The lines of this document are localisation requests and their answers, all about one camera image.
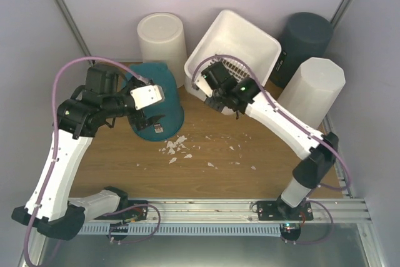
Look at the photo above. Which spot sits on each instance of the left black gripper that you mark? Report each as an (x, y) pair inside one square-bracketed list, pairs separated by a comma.
[(142, 124)]

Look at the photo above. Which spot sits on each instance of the aluminium front rail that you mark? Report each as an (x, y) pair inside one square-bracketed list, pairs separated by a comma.
[(235, 211)]

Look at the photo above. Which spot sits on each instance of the white rectangular tub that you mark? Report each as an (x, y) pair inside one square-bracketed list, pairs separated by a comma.
[(233, 35)]

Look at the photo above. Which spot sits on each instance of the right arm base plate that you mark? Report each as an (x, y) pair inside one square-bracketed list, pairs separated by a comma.
[(277, 210)]

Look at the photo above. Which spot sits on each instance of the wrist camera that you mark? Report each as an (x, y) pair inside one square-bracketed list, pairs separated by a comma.
[(147, 96), (201, 83)]

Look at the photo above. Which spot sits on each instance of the teal round bin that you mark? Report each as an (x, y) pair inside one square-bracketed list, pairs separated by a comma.
[(171, 107)]

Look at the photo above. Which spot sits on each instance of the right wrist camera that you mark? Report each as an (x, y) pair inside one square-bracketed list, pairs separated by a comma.
[(201, 83)]

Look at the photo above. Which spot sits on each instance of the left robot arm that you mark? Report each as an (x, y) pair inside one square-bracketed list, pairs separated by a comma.
[(98, 102)]

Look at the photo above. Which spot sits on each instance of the left aluminium frame post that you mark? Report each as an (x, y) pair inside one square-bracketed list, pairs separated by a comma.
[(66, 14)]

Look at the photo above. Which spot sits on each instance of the white faceted bin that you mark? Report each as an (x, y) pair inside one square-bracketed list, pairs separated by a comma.
[(312, 90)]

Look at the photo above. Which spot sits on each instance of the dark grey round bin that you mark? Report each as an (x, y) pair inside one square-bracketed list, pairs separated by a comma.
[(305, 35)]

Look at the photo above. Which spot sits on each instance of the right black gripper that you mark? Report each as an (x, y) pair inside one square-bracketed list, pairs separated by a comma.
[(219, 107)]

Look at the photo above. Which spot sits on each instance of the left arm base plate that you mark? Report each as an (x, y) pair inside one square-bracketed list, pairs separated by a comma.
[(128, 211)]

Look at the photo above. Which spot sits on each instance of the white cylindrical bin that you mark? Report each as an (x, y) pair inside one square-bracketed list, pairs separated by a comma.
[(161, 39)]

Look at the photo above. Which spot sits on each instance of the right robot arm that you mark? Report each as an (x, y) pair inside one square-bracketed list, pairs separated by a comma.
[(317, 151)]

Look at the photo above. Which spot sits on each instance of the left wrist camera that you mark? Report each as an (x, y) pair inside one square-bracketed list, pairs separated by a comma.
[(147, 96)]

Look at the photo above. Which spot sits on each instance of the grey slotted cable duct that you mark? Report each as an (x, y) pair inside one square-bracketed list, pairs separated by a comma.
[(174, 229)]

